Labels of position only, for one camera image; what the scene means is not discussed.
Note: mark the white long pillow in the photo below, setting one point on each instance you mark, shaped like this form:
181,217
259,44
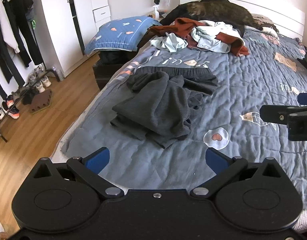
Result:
269,31

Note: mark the grey printed quilt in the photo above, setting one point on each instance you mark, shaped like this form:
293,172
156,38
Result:
243,80

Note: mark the black hanging garment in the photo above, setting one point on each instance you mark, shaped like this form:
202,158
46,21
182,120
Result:
1,55

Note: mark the black storage bench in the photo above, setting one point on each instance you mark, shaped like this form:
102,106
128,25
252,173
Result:
106,70

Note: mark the black hanging pants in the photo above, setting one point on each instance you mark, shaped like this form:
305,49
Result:
26,30

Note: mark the blue printed pillow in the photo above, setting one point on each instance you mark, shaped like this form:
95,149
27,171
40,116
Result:
118,32

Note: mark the row of shoes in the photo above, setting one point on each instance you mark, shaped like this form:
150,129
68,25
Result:
11,105

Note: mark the dark grey pants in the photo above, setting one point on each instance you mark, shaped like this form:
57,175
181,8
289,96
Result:
156,105

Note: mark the white hanging hoodie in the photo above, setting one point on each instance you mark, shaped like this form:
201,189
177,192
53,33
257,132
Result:
8,35

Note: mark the rust red garment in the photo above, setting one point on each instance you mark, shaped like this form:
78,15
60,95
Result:
183,26

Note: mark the brown scalloped cardboard pad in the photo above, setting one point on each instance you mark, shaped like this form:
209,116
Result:
41,101

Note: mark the beige folded blanket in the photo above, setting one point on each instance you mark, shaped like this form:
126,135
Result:
262,18

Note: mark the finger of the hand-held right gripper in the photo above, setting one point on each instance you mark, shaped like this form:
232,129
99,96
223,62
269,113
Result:
306,99
271,113

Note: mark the black clothes rack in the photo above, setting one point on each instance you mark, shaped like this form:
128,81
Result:
54,75

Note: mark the white spray bottle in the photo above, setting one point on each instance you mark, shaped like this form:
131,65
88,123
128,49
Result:
156,13

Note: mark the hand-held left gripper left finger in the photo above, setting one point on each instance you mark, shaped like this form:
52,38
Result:
98,160

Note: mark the white wardrobe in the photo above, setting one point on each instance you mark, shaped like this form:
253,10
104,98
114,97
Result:
58,30

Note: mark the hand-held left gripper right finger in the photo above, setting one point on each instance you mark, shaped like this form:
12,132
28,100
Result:
216,162

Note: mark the black fleece coat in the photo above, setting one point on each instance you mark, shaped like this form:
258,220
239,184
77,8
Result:
218,10

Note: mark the white headboard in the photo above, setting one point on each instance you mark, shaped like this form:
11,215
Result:
268,7

